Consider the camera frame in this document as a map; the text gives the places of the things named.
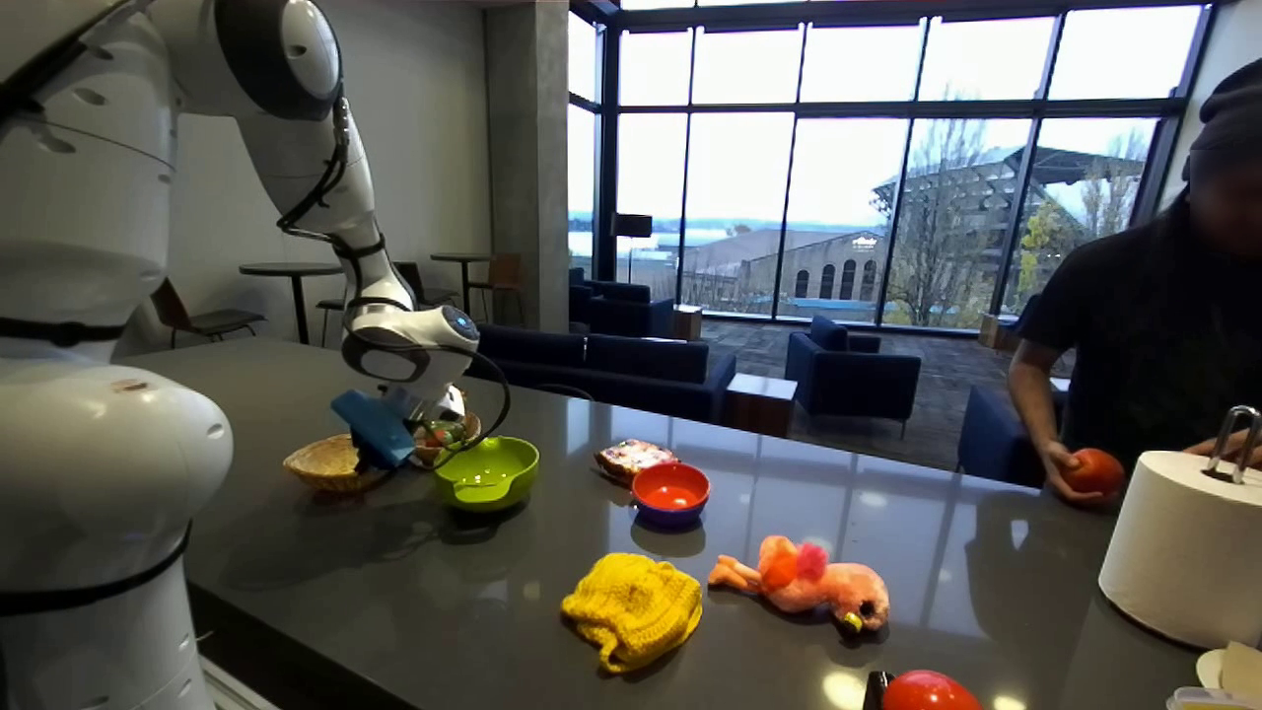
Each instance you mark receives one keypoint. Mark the green bowl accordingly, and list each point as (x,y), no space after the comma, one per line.
(491,474)

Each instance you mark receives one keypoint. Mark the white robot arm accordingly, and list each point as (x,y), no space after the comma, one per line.
(102,462)

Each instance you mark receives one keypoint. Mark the round high table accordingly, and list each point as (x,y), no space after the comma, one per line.
(294,277)

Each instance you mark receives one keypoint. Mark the red bowl blue base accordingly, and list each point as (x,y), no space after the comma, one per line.
(674,496)

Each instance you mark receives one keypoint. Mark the white paper towel roll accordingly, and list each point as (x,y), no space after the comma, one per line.
(1184,549)

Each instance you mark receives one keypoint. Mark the woven wicker bowl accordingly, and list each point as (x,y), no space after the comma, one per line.
(331,467)

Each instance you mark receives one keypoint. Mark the brown chair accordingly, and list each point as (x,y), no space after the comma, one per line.
(206,327)

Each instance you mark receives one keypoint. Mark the dark blue armchair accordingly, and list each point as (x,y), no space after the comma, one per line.
(842,371)

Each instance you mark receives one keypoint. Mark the yellow cloth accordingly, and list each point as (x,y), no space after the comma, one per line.
(633,611)

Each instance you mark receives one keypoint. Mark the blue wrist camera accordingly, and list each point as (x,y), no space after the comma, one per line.
(378,428)

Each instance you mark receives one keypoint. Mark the red ball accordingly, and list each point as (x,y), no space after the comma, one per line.
(916,693)

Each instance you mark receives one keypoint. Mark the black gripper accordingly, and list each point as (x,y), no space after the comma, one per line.
(448,428)

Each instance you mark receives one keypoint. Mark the small side table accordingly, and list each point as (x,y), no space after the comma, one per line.
(760,403)

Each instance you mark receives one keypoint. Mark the person's hand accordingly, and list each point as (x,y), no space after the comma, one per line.
(1060,462)

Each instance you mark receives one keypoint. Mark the person in dark shirt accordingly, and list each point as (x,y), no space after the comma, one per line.
(1151,337)

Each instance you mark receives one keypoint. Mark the dark blue sofa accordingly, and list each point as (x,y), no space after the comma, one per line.
(668,378)

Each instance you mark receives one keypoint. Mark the pink plush toy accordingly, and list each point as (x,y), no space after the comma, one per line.
(799,576)

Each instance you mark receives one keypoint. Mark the dark sofa right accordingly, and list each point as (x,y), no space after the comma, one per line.
(994,438)

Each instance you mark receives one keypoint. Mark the orange fruit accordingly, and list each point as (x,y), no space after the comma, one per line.
(1096,471)

